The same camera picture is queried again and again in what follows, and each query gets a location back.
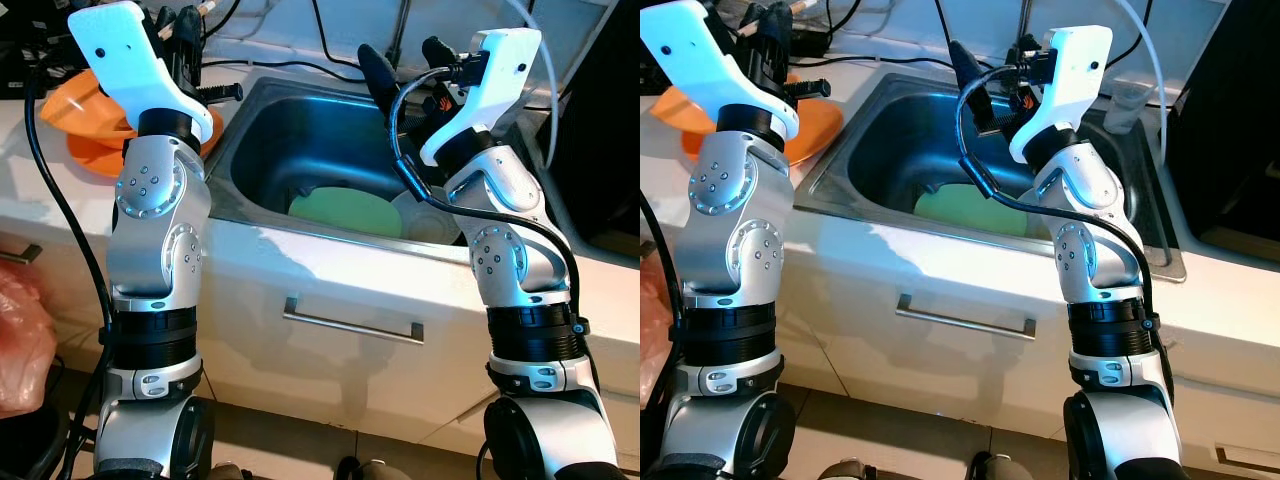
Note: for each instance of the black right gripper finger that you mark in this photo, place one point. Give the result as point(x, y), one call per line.
point(437, 48)
point(378, 75)
point(968, 72)
point(1028, 47)

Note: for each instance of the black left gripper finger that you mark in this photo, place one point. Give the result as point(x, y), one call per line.
point(163, 35)
point(192, 35)
point(757, 30)
point(787, 30)

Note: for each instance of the orange bowl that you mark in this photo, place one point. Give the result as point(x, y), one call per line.
point(672, 105)
point(75, 100)

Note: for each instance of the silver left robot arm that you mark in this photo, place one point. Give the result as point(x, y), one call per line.
point(155, 260)
point(730, 260)

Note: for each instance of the orange plate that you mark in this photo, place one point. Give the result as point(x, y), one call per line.
point(815, 125)
point(90, 155)

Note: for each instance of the clear plastic cup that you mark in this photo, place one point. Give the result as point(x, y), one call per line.
point(1125, 105)

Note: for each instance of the stainless steel sink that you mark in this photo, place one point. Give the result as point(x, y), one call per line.
point(870, 130)
point(290, 130)

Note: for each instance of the white bowl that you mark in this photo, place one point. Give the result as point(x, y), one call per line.
point(430, 222)

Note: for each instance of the green plate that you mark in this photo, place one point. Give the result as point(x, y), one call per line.
point(965, 210)
point(345, 212)

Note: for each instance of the black appliance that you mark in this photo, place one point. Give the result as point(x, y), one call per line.
point(1225, 120)

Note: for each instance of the white drawer front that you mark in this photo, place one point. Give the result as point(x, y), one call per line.
point(300, 370)
point(900, 370)

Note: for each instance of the red plastic bag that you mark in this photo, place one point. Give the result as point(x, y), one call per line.
point(25, 340)

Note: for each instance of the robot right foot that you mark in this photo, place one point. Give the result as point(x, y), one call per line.
point(375, 470)
point(1000, 468)

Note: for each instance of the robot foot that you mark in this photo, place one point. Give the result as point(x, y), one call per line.
point(850, 470)
point(228, 472)
point(1000, 468)
point(375, 470)

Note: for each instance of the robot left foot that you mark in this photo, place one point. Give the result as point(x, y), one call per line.
point(850, 470)
point(228, 472)

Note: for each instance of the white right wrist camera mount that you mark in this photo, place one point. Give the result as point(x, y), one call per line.
point(500, 80)
point(1072, 80)

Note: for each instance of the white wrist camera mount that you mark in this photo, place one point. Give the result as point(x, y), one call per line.
point(500, 80)
point(120, 50)
point(690, 45)
point(1072, 80)

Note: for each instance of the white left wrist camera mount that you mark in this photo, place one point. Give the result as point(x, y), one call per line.
point(120, 50)
point(690, 45)

